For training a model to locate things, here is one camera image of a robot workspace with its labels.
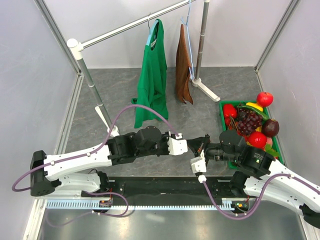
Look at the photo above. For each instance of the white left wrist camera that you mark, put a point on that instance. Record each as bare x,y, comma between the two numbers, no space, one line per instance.
177,145

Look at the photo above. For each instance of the red apple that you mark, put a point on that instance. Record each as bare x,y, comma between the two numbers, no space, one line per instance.
264,99

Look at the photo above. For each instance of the aluminium frame post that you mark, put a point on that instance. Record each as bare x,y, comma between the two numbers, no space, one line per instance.
42,6
276,33

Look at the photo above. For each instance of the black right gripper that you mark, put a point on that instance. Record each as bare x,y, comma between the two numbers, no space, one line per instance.
195,143

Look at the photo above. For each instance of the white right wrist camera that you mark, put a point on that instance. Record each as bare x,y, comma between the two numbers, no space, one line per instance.
198,164

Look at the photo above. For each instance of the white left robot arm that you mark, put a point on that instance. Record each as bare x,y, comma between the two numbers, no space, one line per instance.
62,172

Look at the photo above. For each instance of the green chili pepper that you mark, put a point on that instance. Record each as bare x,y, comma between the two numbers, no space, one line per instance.
264,116

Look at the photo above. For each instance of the dark purple mangosteen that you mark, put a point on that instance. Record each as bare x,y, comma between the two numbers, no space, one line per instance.
270,128

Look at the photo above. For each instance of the green fruit tray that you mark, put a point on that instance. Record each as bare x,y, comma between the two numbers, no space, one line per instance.
271,147

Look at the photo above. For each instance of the white cable duct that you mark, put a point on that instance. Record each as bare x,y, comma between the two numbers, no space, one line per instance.
74,204

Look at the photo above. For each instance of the purple grape bunch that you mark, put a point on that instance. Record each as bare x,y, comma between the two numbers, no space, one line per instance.
246,122

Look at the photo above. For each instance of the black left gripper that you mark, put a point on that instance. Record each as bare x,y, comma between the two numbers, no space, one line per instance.
165,137

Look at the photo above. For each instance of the aluminium frame post right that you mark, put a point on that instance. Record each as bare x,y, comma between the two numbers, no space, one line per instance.
276,33

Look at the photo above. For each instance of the green t-shirt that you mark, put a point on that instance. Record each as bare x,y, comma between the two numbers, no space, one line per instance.
151,87

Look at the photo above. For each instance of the red bell pepper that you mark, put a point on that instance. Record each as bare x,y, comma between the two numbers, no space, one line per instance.
229,111

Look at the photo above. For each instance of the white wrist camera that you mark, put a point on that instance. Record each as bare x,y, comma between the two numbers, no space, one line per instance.
198,164
177,145

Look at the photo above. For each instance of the blue wire hanger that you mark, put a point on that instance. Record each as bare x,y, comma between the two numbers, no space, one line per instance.
186,23

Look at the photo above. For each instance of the red tomato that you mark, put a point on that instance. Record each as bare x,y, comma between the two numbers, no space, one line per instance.
257,139

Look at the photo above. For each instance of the light blue shirt hanger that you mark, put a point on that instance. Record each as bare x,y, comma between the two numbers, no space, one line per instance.
152,37

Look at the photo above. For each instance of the brown towel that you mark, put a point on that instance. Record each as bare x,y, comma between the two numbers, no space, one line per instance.
182,70

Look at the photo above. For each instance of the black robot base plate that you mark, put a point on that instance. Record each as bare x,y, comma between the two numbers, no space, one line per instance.
171,190

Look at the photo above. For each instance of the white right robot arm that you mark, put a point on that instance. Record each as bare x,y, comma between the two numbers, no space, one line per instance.
258,175

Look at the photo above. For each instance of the aluminium frame post left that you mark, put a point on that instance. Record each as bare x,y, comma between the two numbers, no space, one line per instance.
42,6

